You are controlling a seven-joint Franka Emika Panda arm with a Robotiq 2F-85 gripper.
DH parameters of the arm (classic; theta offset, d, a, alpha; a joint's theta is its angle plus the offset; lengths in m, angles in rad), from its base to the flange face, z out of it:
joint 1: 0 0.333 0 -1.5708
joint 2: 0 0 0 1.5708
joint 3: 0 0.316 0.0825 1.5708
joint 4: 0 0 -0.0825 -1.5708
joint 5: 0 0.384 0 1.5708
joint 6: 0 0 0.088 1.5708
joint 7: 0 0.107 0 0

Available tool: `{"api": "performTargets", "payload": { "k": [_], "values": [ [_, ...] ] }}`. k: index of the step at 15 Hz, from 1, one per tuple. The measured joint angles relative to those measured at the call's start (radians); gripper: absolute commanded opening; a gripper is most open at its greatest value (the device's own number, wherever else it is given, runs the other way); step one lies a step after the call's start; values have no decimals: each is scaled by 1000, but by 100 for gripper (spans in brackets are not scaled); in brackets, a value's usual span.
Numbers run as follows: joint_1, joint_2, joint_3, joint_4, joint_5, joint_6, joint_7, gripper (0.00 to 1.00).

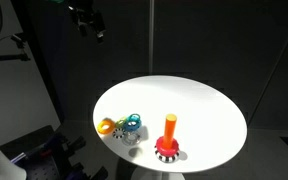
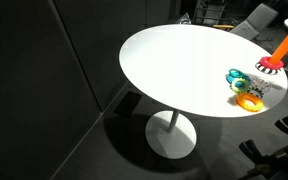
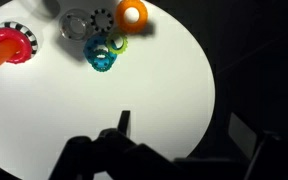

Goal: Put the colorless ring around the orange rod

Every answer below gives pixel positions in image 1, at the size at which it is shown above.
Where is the orange rod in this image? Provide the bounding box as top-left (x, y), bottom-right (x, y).
top-left (162, 114), bottom-right (177, 149)

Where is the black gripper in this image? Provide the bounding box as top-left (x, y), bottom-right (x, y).
top-left (68, 0), bottom-right (105, 43)

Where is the green yellow ring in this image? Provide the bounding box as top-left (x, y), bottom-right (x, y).
top-left (114, 116), bottom-right (128, 130)

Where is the small black white striped ring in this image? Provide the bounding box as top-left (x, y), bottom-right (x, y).
top-left (112, 128), bottom-right (126, 140)

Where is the orange yellow ring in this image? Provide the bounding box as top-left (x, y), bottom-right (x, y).
top-left (97, 118), bottom-right (116, 136)

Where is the teal thin ring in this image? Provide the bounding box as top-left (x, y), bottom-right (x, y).
top-left (127, 112), bottom-right (142, 123)

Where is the blue ring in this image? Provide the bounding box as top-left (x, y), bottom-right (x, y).
top-left (123, 118), bottom-right (143, 133)

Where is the colorless transparent ring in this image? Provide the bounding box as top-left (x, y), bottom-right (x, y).
top-left (122, 130), bottom-right (142, 147)

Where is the red ring on rod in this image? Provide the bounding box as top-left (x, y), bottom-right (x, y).
top-left (154, 135), bottom-right (181, 158)

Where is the black white striped base ring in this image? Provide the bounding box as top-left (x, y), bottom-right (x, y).
top-left (154, 149), bottom-right (181, 164)

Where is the white round table pedestal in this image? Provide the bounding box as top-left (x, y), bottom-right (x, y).
top-left (130, 167), bottom-right (185, 180)

